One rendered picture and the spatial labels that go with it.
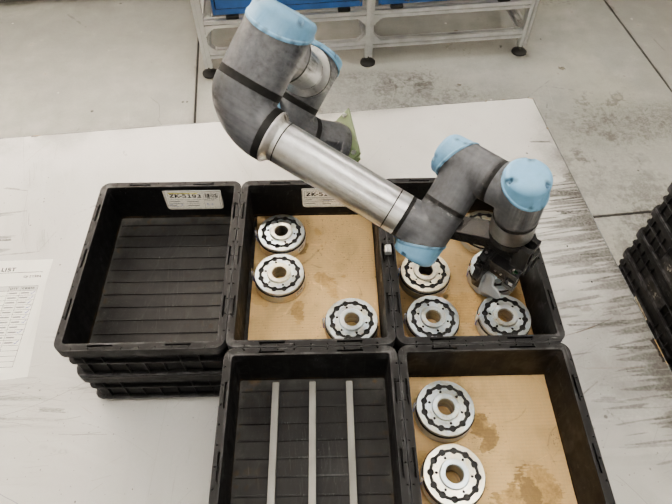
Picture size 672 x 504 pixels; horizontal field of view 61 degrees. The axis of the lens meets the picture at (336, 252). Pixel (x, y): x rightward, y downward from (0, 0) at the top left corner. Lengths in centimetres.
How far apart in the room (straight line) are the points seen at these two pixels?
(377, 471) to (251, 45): 73
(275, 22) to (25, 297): 89
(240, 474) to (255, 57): 69
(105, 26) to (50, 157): 198
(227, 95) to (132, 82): 226
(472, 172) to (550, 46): 260
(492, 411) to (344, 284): 38
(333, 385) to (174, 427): 34
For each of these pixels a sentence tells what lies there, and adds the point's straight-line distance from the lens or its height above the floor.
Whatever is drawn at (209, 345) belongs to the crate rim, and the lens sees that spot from 102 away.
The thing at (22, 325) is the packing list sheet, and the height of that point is 70.
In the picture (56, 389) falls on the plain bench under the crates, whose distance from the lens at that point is 134.
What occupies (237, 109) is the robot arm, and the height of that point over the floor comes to 121.
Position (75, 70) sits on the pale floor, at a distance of 341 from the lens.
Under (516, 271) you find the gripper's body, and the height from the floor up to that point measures 97.
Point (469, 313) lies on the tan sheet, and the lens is 117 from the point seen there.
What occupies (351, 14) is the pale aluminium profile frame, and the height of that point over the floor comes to 29.
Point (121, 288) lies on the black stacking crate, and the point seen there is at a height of 83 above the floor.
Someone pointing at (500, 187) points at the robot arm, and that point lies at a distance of 92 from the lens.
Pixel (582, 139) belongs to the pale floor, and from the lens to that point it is 294.
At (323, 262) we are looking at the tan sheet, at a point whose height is 83.
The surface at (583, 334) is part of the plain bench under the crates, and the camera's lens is 138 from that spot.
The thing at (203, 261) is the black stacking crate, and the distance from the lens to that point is 125.
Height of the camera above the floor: 182
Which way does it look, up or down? 53 degrees down
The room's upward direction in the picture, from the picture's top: straight up
